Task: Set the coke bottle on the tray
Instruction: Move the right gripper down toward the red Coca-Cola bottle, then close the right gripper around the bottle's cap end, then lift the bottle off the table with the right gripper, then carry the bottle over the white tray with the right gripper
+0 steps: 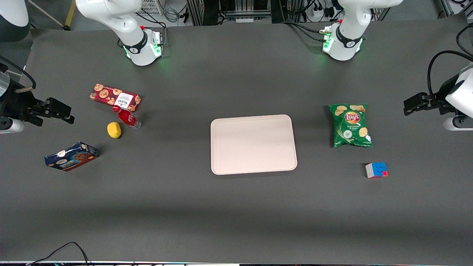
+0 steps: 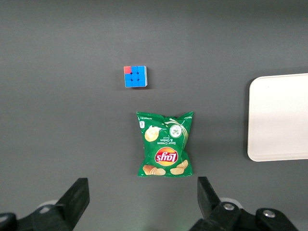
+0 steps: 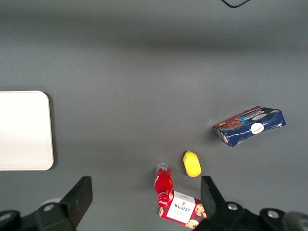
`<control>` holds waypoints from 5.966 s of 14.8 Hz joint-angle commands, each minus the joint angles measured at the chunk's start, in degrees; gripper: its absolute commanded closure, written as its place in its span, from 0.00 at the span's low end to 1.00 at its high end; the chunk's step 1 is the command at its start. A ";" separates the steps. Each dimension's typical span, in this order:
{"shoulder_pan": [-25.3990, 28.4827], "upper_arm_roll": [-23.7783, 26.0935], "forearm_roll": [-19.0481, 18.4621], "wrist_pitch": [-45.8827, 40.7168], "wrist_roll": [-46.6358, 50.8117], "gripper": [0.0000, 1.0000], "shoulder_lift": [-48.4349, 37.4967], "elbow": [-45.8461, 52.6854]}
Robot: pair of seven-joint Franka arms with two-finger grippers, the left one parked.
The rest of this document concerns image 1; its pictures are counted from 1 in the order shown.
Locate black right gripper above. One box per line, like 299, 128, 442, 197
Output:
1, 79, 75, 125

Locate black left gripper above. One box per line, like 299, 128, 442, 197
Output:
403, 83, 460, 116

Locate red coke bottle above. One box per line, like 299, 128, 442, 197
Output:
112, 105, 142, 130

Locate beige plastic tray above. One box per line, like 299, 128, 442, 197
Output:
210, 115, 298, 175

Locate blue chocolate cookie box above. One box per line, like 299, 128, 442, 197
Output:
45, 141, 99, 172

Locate red cookie box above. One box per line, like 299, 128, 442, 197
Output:
89, 83, 142, 112

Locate yellow lemon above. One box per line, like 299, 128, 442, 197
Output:
107, 122, 122, 139

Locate green Lay's chips bag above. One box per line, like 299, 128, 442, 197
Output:
329, 104, 374, 148

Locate Rubik's cube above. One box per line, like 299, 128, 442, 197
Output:
365, 162, 388, 179

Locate dark grey table mat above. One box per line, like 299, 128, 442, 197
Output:
0, 15, 473, 265

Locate black equipment rack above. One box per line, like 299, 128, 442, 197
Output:
186, 0, 285, 26

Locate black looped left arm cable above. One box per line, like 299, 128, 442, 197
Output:
427, 50, 473, 108

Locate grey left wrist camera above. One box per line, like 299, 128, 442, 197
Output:
443, 115, 473, 132

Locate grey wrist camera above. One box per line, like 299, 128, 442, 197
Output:
443, 115, 473, 132
0, 117, 25, 134

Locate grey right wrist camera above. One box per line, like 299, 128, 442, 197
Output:
0, 117, 25, 134

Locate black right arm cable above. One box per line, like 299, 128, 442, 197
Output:
0, 55, 37, 93

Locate black cable at mat corner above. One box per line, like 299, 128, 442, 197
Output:
456, 23, 473, 57

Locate yellow black post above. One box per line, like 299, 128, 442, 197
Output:
63, 0, 76, 31

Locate black cable at table edge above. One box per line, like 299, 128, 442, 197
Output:
26, 242, 92, 266

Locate black left arm base cables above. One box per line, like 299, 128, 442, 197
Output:
281, 20, 326, 43

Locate grey coiled cable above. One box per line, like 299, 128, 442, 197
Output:
163, 4, 181, 23

